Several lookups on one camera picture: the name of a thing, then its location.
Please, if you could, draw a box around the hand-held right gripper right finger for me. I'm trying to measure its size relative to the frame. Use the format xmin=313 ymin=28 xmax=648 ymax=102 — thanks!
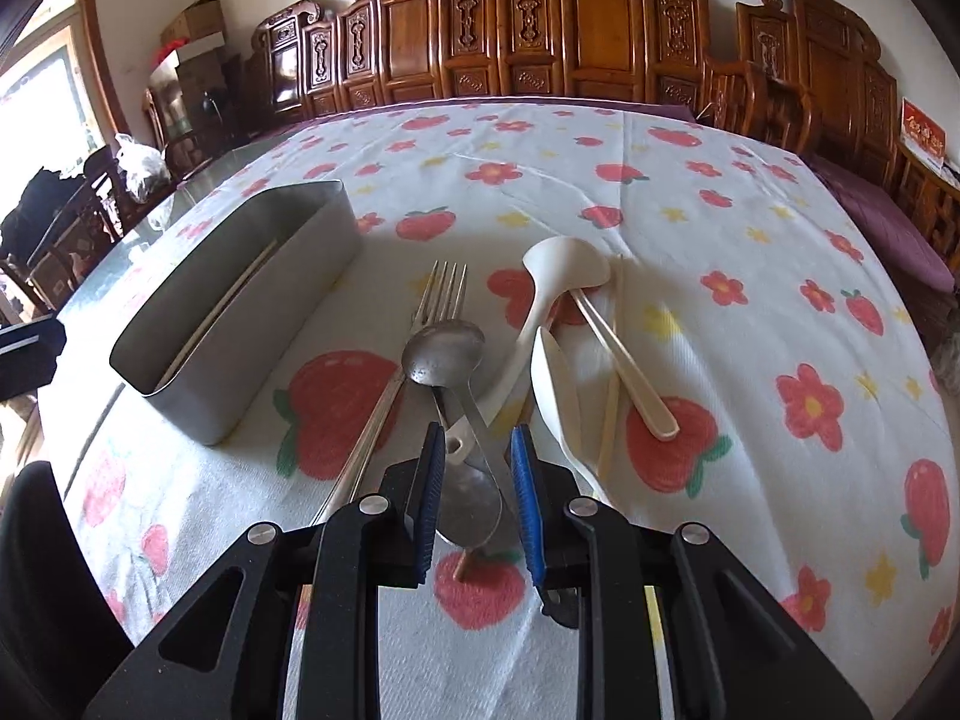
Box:
xmin=510 ymin=424 xmax=875 ymax=720

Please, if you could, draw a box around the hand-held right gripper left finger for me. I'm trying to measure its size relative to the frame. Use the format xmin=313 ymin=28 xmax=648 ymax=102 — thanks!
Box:
xmin=82 ymin=422 xmax=447 ymax=720

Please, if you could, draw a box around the metal spoon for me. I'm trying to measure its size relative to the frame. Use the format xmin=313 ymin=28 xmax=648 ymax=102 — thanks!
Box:
xmin=400 ymin=319 xmax=520 ymax=533
xmin=432 ymin=388 xmax=504 ymax=550

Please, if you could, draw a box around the white plastic knife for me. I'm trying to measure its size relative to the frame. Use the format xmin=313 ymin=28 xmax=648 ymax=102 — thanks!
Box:
xmin=529 ymin=325 xmax=602 ymax=500

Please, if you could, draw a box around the light wooden chopstick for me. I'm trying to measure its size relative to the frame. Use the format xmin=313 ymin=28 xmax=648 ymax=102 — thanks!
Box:
xmin=160 ymin=238 xmax=280 ymax=385
xmin=595 ymin=255 xmax=625 ymax=482

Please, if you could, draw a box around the metal fork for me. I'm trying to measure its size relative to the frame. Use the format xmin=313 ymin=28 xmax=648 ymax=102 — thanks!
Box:
xmin=310 ymin=260 xmax=470 ymax=527

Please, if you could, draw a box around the white plastic ladle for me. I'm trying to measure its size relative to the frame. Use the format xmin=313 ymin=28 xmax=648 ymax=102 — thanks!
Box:
xmin=445 ymin=235 xmax=613 ymax=467

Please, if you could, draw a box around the grey metal utensil box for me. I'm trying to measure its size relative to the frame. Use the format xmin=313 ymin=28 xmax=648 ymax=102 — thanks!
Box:
xmin=109 ymin=180 xmax=365 ymax=447

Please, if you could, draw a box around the dark wooden chair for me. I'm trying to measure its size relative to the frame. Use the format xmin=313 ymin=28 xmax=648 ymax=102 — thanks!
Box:
xmin=0 ymin=148 xmax=162 ymax=312

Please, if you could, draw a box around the white plastic bag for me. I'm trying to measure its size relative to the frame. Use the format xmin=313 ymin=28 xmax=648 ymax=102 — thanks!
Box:
xmin=112 ymin=133 xmax=167 ymax=201

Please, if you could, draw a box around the floral strawberry tablecloth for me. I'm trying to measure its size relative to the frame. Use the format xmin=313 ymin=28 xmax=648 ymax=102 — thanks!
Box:
xmin=60 ymin=99 xmax=942 ymax=720

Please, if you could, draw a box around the cardboard boxes stack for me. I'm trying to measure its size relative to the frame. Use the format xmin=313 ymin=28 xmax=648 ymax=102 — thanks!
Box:
xmin=160 ymin=0 xmax=230 ymax=102

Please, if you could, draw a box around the long purple seat cushion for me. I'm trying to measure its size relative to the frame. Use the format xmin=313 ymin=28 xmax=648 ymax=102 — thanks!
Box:
xmin=330 ymin=96 xmax=698 ymax=122

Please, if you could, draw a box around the clear plastic bag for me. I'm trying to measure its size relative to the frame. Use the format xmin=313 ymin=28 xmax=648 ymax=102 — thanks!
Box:
xmin=930 ymin=334 xmax=960 ymax=395

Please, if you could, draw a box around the wooden side table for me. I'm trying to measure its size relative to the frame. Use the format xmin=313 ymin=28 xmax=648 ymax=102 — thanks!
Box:
xmin=896 ymin=139 xmax=960 ymax=260

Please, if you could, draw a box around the carved wooden bench with armrests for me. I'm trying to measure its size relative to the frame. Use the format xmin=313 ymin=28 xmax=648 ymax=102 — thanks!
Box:
xmin=703 ymin=0 xmax=960 ymax=282

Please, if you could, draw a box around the red sign card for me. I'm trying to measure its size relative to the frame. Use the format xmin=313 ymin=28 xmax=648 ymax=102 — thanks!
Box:
xmin=899 ymin=97 xmax=950 ymax=170

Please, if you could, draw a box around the window with wooden frame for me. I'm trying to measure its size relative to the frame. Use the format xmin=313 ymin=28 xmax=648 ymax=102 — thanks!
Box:
xmin=0 ymin=0 xmax=128 ymax=192

